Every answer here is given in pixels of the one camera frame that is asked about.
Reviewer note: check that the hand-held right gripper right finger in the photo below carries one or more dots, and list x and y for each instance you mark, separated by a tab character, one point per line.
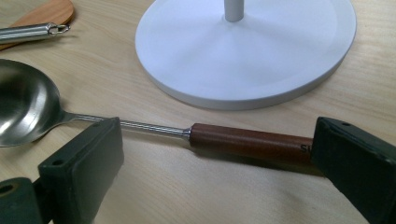
358	161

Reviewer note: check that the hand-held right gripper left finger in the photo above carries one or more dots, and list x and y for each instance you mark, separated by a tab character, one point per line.
84	165

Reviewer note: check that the brown wooden oval board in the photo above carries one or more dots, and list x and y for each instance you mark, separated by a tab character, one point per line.
53	12

